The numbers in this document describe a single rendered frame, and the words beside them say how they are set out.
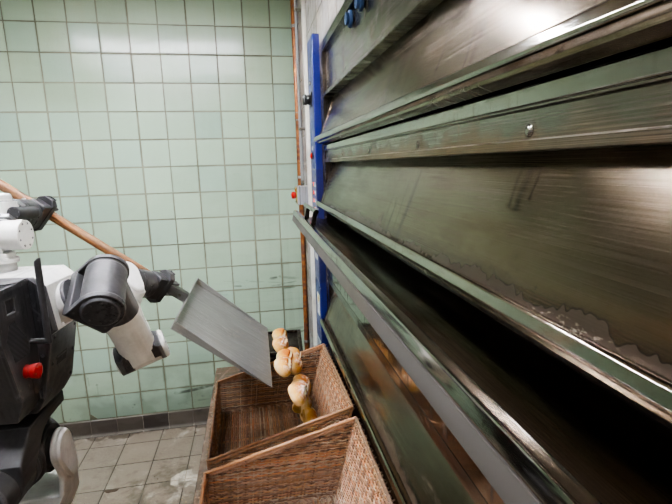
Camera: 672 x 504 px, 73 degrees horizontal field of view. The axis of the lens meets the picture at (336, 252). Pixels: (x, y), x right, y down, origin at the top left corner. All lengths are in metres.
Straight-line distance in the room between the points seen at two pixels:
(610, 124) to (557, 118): 0.07
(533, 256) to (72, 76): 2.74
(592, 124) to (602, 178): 0.05
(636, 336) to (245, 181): 2.55
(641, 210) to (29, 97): 2.93
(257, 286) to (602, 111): 2.59
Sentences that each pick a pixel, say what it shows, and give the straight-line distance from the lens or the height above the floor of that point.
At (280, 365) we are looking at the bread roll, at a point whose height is 0.95.
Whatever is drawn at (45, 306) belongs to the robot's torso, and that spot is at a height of 1.35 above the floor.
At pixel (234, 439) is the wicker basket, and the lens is 1.94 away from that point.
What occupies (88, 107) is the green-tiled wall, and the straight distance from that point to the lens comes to 2.97.
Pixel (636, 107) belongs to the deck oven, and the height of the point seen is 1.66.
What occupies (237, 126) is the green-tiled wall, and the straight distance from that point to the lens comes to 2.83.
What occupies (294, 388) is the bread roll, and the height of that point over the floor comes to 0.90.
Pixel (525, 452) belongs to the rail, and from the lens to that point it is 0.34.
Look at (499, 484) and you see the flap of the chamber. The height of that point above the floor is 1.40.
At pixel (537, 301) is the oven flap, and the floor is 1.48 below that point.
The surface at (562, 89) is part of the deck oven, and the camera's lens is 0.51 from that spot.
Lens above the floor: 1.62
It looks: 11 degrees down
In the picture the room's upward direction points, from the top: 2 degrees counter-clockwise
